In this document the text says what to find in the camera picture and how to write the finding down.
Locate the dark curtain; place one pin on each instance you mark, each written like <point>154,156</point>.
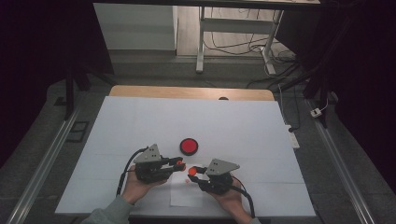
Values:
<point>367,77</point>
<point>37,62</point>

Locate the small orange-red ball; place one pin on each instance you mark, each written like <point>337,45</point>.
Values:
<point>192,170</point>

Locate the wooden table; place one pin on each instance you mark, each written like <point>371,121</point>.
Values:
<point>186,92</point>

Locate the orange stamp cap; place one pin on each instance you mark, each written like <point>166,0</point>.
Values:
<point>182,167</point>

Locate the white desk frame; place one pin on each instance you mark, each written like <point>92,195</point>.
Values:
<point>236,25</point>

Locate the white paper sheet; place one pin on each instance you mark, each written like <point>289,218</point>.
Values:
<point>183,196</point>

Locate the person's right hand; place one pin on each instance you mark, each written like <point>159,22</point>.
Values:
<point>230,202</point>

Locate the black metal stand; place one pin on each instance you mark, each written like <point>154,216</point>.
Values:
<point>69,93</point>
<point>323,93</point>

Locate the round red ink pad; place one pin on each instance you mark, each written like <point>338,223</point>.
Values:
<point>189,146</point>

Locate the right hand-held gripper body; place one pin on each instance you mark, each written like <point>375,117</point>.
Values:
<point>218,183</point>

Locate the white table cover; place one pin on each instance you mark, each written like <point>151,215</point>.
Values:
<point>199,121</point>

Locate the black floor frame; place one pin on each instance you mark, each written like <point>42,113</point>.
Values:
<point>77,131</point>

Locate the aluminium floor rail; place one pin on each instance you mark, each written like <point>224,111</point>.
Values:
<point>46,161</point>
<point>339,161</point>

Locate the person's left hand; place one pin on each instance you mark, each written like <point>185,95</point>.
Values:
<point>135,188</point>

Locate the small white adapter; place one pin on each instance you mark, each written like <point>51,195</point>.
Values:
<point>316,112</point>

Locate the white power strip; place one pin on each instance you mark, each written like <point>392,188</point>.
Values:
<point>293,138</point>

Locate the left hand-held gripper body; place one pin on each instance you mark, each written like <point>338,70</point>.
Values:
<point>150,171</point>

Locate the white cabinet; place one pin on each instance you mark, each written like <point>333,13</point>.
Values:
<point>137,28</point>

